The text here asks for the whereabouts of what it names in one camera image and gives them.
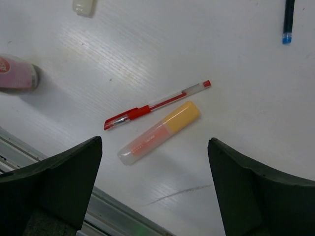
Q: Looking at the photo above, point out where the red gel pen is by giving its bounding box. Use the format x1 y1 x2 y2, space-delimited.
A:
103 80 211 130

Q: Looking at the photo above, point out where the orange highlighter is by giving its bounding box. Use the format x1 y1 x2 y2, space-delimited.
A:
118 101 200 166

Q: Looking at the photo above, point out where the pink capped eraser tube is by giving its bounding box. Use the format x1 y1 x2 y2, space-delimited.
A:
0 54 39 95

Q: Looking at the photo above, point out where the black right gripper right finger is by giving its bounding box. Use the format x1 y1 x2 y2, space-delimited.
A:
208 138 315 236

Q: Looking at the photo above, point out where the yellow highlighter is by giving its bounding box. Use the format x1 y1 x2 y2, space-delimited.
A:
72 0 97 17

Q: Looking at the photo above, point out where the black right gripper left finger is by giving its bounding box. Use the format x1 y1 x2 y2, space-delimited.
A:
0 136 102 236

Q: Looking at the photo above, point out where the blue ink pen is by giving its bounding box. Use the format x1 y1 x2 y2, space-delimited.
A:
282 0 295 44

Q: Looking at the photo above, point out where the aluminium table edge rail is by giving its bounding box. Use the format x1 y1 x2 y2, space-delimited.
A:
0 128 172 236

